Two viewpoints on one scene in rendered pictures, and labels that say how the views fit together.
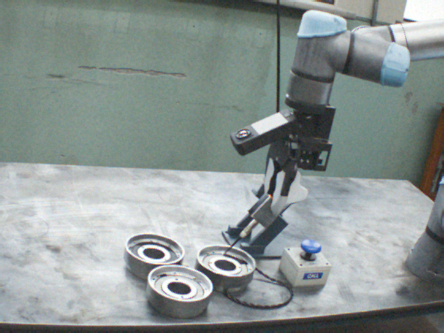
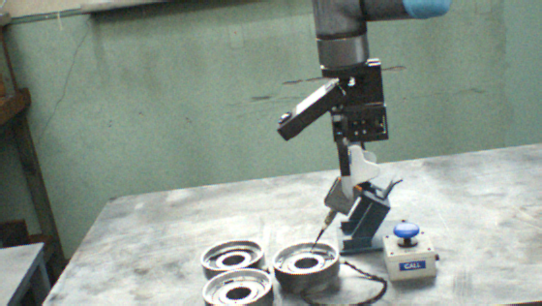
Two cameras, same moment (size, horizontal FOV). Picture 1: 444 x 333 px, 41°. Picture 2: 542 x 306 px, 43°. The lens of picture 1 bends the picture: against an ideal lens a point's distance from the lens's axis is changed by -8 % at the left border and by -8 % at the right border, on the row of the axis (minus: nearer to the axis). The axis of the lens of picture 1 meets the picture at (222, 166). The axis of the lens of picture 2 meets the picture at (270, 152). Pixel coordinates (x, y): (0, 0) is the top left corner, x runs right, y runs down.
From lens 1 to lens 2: 48 cm
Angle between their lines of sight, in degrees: 26
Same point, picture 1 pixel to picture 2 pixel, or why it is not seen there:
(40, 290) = not seen: outside the picture
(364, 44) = not seen: outside the picture
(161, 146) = (399, 150)
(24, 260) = (103, 288)
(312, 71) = (328, 30)
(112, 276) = (188, 290)
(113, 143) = not seen: hidden behind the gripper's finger
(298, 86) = (321, 51)
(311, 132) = (360, 99)
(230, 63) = (454, 40)
